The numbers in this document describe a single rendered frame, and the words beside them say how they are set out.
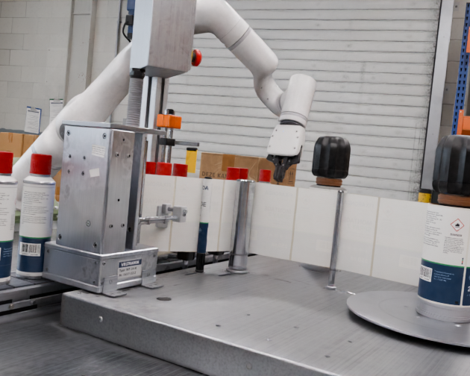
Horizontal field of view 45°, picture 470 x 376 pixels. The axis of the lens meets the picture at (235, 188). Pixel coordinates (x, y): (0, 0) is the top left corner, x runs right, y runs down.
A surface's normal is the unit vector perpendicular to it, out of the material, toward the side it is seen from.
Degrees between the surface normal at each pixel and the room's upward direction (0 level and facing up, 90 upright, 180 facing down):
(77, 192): 90
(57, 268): 90
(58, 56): 90
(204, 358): 90
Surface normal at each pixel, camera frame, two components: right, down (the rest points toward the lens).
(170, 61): 0.40, 0.08
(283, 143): -0.45, -0.37
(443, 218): -0.70, -0.03
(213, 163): -0.52, 0.00
